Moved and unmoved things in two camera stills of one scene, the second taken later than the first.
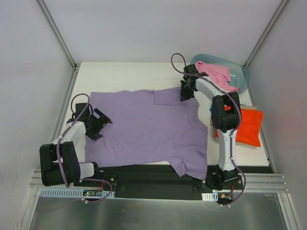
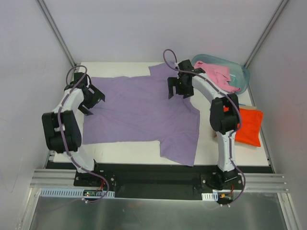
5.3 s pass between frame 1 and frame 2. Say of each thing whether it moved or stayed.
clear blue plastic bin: stayed
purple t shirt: moved
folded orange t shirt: stayed
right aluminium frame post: stayed
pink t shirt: stayed
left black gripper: moved
